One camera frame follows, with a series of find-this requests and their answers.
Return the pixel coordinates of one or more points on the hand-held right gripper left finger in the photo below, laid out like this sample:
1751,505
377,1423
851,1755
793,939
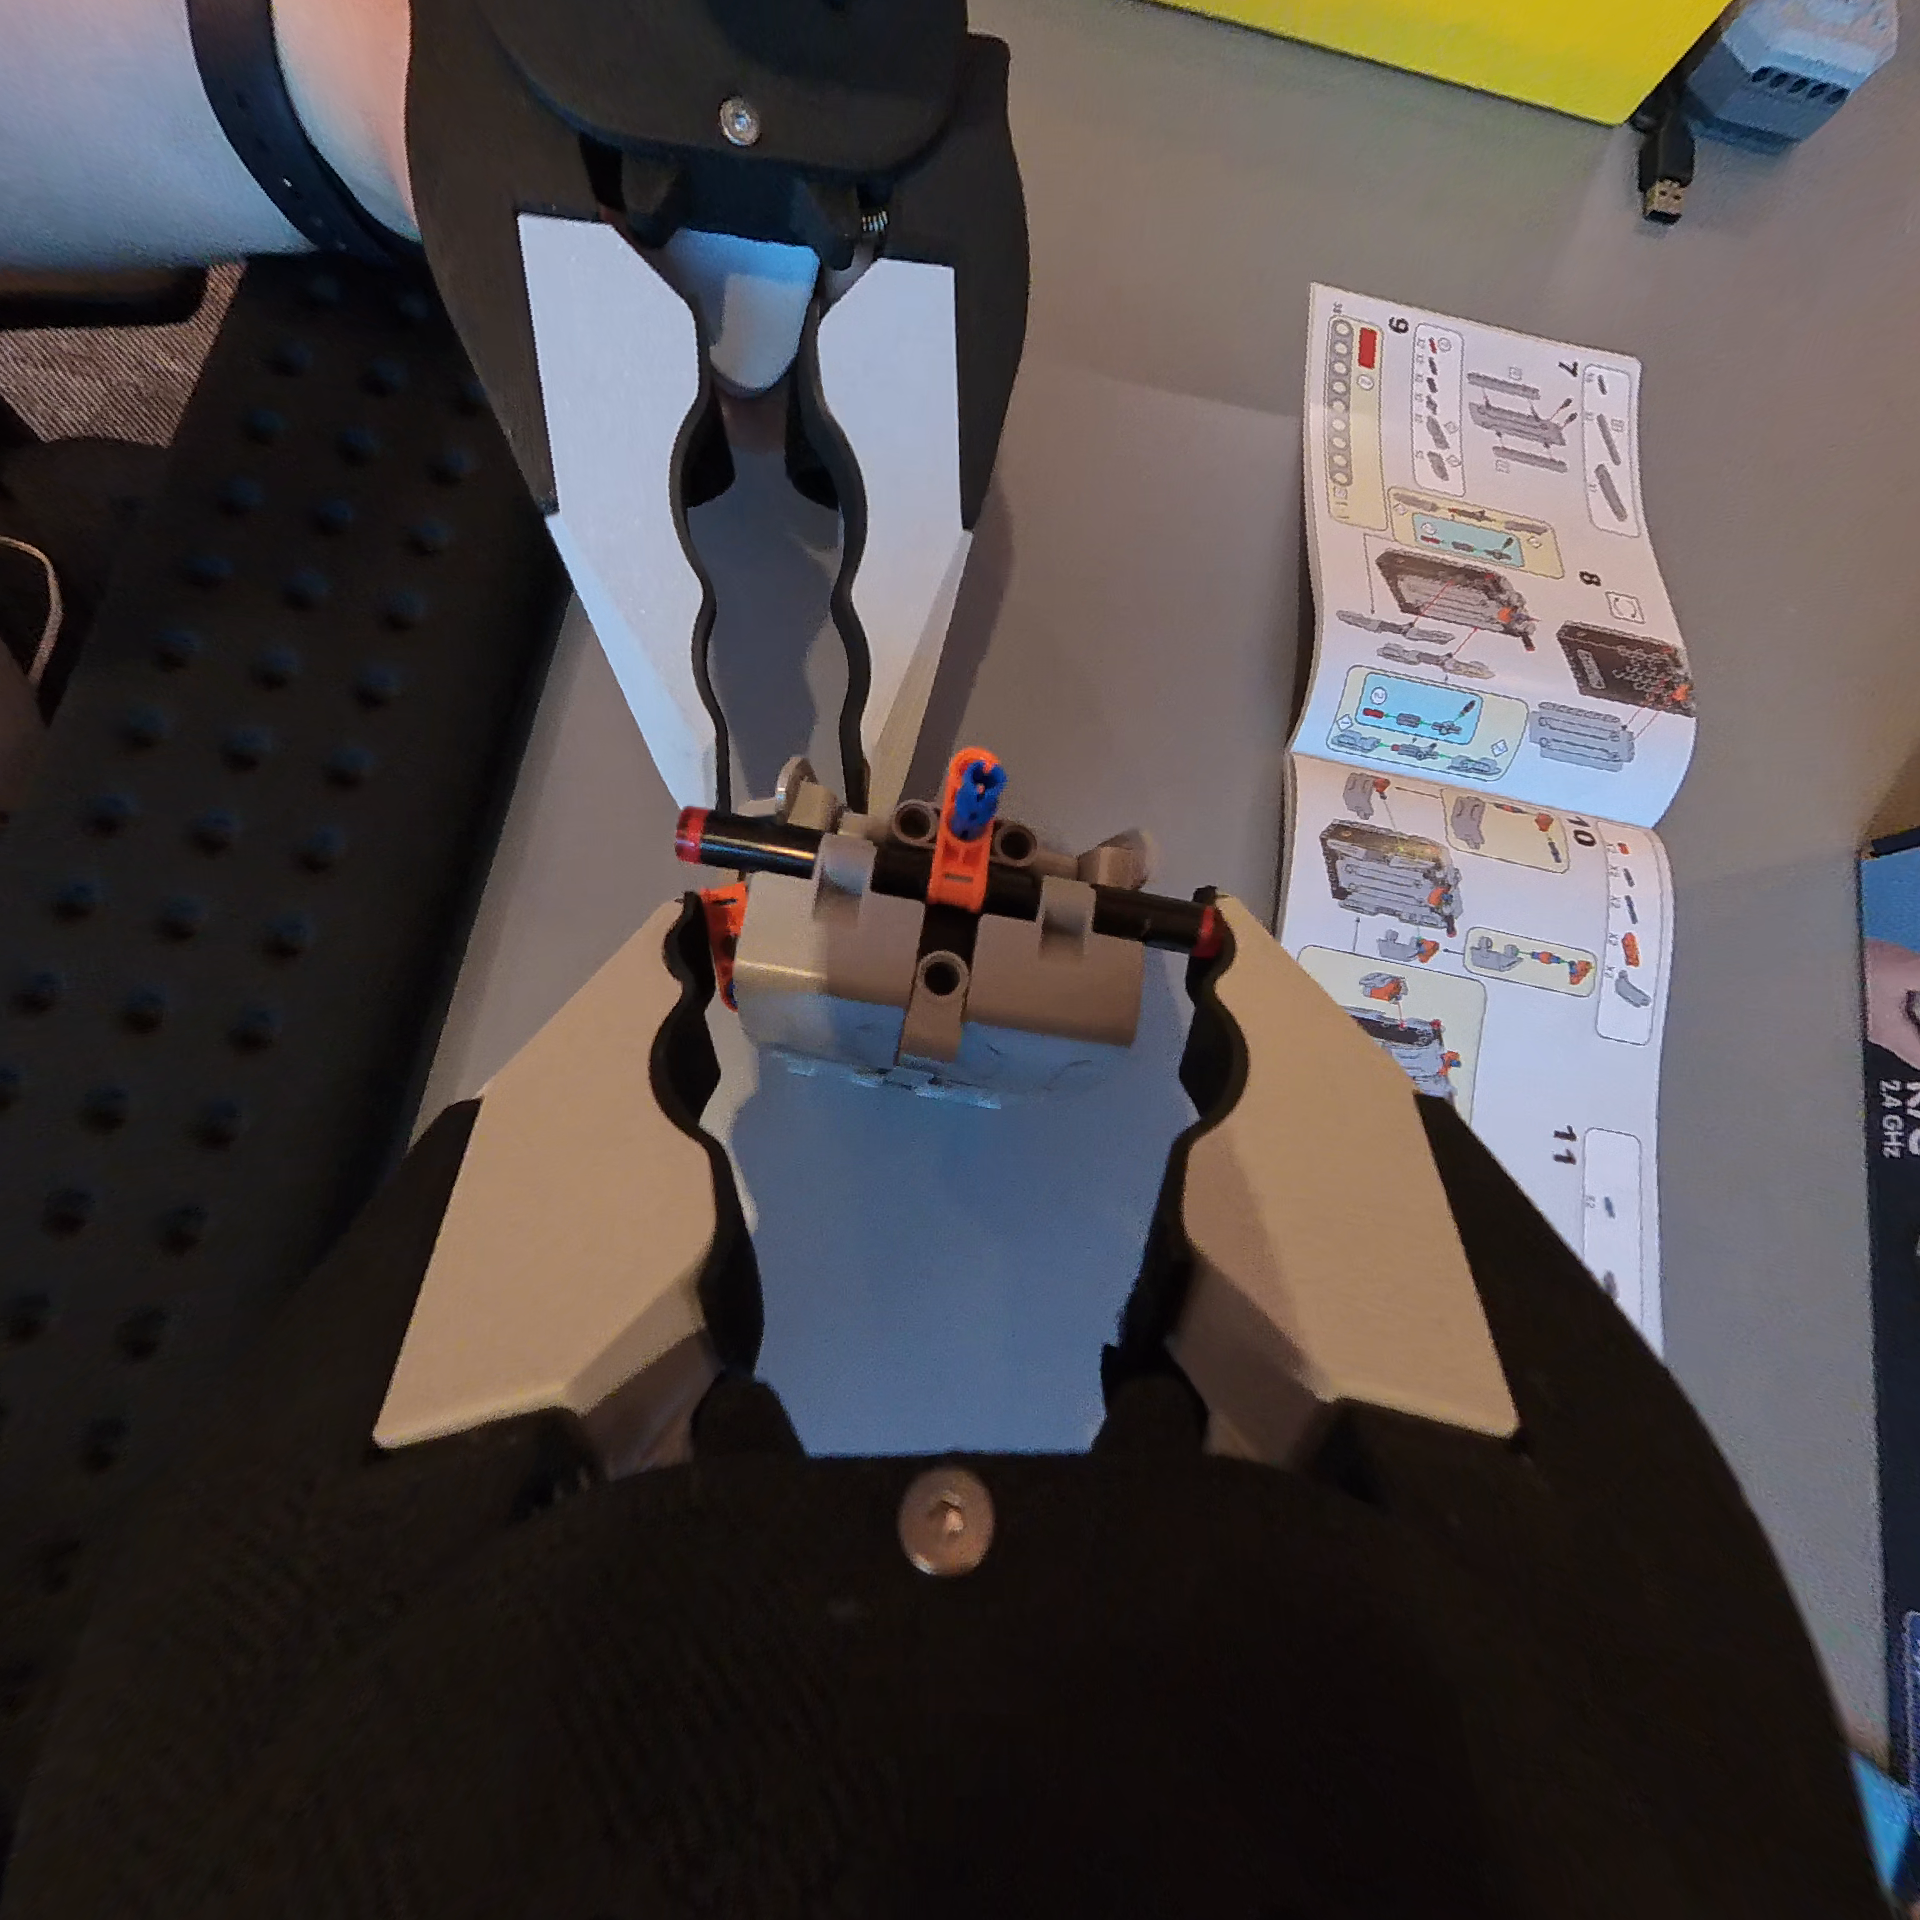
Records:
572,1231

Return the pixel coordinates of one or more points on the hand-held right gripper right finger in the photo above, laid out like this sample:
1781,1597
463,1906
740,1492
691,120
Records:
1321,1231

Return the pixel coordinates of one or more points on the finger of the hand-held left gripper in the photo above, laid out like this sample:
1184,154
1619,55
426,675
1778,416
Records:
600,451
916,421

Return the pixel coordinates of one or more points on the grey brick robot assembly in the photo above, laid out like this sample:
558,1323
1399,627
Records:
932,974

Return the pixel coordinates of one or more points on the person's left forearm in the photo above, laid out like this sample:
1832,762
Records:
89,135

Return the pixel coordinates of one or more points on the grey desk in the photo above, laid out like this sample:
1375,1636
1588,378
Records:
1171,451

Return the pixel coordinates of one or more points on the black wristband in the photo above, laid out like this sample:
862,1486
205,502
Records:
285,165

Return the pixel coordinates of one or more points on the black perforated plastic panel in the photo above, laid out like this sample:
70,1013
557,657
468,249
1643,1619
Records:
270,750

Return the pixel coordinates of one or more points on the blue robot kit box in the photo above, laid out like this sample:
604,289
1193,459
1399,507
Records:
1894,1275

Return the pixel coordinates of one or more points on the open instruction booklet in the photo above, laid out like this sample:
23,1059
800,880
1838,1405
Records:
1487,599

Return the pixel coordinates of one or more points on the yellow plastic bin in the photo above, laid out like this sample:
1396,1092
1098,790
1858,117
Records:
1427,38

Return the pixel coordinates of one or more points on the black usb dongle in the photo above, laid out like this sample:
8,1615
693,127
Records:
1666,165

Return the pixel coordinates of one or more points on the grey battery box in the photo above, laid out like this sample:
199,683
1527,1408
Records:
1786,75

